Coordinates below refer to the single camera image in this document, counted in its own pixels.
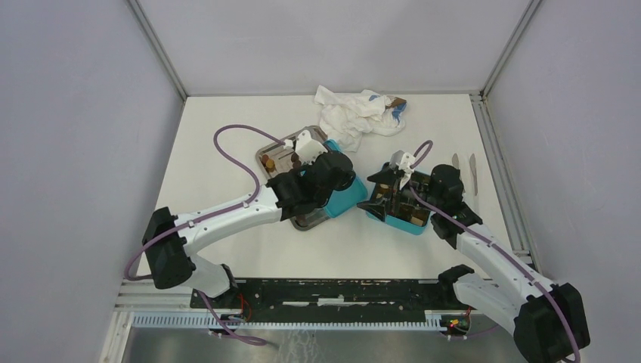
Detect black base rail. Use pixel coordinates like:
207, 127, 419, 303
210, 278, 468, 323

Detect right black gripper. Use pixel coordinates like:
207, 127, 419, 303
357, 166, 441, 222

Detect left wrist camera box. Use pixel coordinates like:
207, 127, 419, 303
283, 130, 329, 164

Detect teal box lid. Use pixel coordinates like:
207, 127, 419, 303
323, 139, 369, 219

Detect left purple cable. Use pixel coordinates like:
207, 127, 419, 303
124, 124, 286, 346

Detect white crumpled cloth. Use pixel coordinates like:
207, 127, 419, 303
314, 85, 407, 152

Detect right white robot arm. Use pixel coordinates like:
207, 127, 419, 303
358, 163, 591, 362

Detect steel tongs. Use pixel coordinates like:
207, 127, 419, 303
451, 153, 480, 213

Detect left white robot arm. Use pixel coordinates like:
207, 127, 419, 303
142, 151, 356, 309

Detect teal chocolate box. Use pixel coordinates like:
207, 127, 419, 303
365, 183, 432, 235

